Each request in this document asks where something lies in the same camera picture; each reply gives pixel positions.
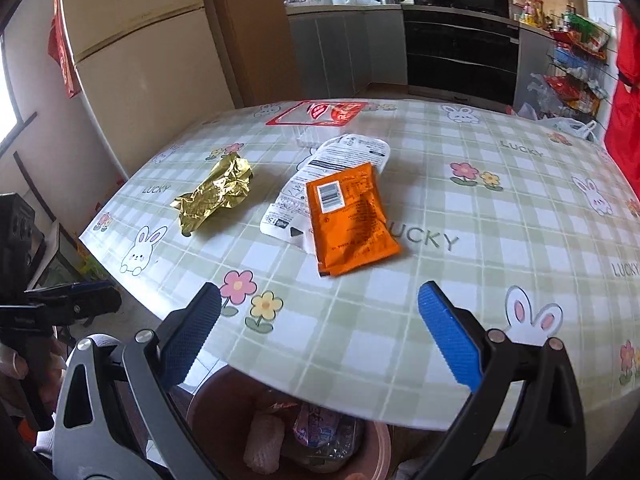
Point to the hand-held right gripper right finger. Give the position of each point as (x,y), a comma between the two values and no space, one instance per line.
(450,340)

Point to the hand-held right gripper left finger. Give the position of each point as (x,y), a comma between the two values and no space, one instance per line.
(192,335)

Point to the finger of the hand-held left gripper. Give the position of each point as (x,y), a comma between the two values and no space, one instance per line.
(75,302)

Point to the pink brown plastic bin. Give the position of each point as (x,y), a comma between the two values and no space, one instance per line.
(210,410)

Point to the white foam fruit net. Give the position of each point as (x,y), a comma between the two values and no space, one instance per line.
(262,445)

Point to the gold foil wrapper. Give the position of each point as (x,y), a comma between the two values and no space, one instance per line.
(215,195)

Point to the red orange snack packet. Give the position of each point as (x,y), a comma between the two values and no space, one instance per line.
(350,220)

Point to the clear plastic container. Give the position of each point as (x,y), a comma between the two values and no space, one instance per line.
(320,430)

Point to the white printed packet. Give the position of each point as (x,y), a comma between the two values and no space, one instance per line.
(340,152)

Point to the person's left hand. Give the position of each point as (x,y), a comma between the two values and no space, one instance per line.
(11,362)

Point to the white textured cloth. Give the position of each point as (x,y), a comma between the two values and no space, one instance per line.
(47,447)

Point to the checked rabbit print tablecloth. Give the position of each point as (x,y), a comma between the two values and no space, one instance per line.
(450,185)

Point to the cream refrigerator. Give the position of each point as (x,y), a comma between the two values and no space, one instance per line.
(150,85)

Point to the white plastic bag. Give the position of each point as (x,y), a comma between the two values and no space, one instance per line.
(565,127)

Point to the red white clear tray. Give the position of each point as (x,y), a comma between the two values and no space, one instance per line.
(320,112)

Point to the clear plastic bag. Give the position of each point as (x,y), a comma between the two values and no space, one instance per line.
(539,91)

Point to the black built-in oven stove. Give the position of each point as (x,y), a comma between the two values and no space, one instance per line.
(460,60)

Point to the red apron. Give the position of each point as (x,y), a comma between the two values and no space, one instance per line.
(625,110)

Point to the narrow grey cabinet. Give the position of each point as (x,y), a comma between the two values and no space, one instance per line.
(535,60)

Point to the grey lower cabinets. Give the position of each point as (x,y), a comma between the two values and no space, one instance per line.
(340,50)

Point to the cluster of condiment bottles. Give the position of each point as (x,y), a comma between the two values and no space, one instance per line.
(527,5)

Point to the red wall poster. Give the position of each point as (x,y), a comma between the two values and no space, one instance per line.
(65,65)

